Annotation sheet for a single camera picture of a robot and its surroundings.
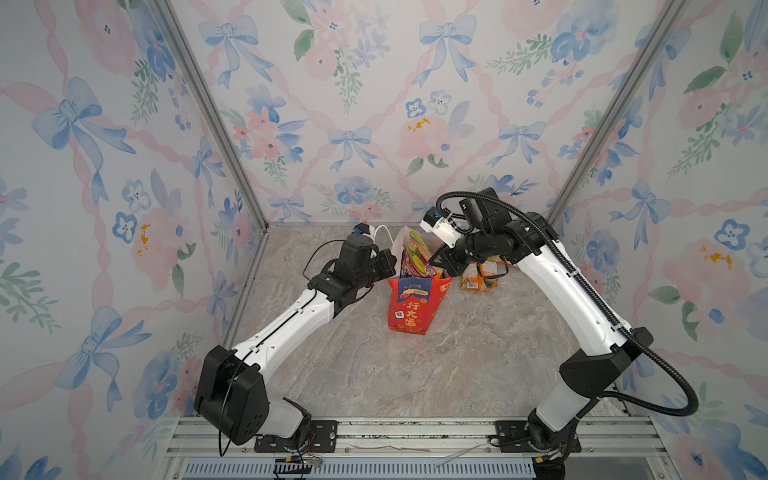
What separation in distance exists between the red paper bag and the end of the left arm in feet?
0.10

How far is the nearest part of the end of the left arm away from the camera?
0.64 metres

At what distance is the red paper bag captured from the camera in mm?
755
